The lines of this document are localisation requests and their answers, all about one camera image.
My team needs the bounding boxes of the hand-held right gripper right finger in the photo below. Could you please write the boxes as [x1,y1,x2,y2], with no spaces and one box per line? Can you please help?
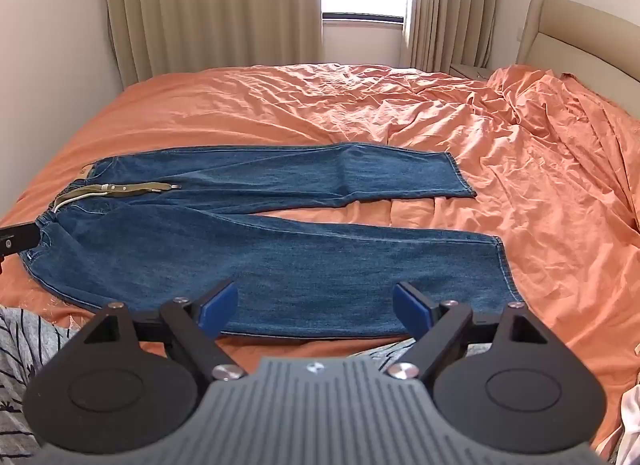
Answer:
[384,281,551,382]

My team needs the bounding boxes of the grey striped cloth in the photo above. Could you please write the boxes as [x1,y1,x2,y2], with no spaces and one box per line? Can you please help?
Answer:
[0,305,83,465]

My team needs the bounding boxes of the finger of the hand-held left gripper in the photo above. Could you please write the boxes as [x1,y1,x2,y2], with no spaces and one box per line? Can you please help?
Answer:
[0,223,41,267]

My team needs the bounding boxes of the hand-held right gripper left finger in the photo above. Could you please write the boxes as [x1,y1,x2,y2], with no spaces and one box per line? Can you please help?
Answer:
[81,279,248,382]

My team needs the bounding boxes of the beige nightstand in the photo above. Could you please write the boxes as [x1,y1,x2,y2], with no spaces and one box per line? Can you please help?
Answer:
[449,62,495,81]

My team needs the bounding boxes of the orange bed sheet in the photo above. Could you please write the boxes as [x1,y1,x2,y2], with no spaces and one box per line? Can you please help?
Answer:
[0,63,640,461]

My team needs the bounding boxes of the blue denim pants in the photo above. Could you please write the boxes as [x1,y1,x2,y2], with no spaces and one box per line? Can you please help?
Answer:
[20,143,526,339]

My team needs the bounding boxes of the beige bed headboard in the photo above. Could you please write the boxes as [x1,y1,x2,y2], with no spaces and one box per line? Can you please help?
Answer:
[515,0,640,111]

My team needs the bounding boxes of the white cloth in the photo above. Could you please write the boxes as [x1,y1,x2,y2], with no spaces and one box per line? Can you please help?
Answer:
[606,385,640,465]

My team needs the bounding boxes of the beige curtain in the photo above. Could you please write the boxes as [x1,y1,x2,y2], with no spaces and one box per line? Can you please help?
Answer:
[401,0,504,71]
[101,0,324,85]

